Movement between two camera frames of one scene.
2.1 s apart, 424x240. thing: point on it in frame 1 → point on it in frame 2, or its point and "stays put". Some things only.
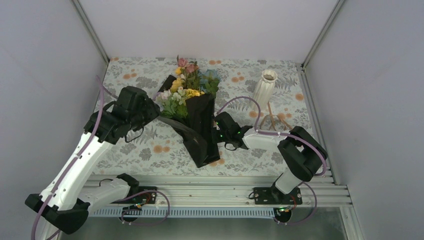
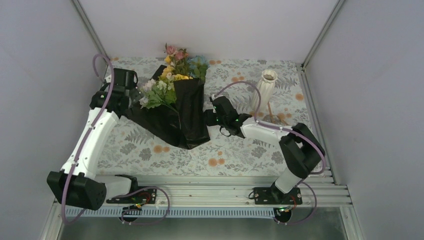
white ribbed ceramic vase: [264, 90] stays put
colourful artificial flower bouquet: [188, 81] → [179, 66]
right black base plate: [272, 195] stays put
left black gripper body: [151, 113] → [135, 96]
